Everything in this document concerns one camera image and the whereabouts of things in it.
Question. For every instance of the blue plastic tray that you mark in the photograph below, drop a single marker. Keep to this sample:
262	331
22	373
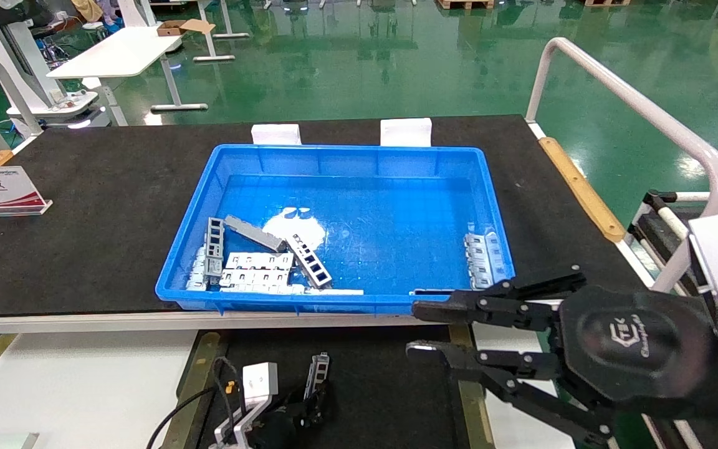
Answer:
371	193

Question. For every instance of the brass container edge strip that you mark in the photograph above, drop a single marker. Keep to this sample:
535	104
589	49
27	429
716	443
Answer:
197	380
474	405

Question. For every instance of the plain grey metal bar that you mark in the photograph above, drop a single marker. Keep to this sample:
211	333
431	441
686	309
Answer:
253	232

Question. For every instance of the wooden pallet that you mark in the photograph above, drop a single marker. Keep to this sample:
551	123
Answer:
465	4

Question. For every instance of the black container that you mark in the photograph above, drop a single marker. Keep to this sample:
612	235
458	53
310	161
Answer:
371	386

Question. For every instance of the short grey slotted bracket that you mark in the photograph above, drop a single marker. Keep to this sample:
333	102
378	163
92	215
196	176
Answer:
215	249

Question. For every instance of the white foam block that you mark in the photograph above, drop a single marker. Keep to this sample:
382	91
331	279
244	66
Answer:
406	132
277	134

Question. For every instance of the dark thin metal strip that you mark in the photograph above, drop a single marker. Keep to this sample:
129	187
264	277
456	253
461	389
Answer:
434	292

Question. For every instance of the silver bracket with rectangular holes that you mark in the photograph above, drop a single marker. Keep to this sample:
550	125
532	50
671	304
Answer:
320	278

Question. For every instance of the white tubular railing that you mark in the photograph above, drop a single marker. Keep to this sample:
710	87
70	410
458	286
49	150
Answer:
633	103

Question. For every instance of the open cardboard box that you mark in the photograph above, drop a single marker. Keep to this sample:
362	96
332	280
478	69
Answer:
175	27

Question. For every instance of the black cart frame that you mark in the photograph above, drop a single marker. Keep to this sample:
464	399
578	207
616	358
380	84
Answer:
649	218

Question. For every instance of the slotted silver metal bracket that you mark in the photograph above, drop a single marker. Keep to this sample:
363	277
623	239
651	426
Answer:
317	373

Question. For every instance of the small white metal bracket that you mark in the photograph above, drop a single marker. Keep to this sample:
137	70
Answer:
198	268

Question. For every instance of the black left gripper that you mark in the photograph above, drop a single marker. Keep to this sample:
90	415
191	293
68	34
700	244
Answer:
278	433

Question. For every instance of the white curved pipe railing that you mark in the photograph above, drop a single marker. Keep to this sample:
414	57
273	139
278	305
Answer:
20	101

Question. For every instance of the thin white metal strip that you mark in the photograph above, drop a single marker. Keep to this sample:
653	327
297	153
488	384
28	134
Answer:
334	291

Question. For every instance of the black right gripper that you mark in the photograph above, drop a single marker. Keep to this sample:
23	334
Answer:
633	346

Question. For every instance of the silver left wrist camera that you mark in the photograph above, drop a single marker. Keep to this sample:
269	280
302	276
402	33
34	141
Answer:
259	379

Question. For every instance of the white background table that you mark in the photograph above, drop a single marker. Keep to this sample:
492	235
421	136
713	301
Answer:
122	53

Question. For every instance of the white table leg frame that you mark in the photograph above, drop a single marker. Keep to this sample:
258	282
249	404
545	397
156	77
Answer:
209	43

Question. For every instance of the yellow wooden edge strip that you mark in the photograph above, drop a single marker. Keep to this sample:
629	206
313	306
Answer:
580	187

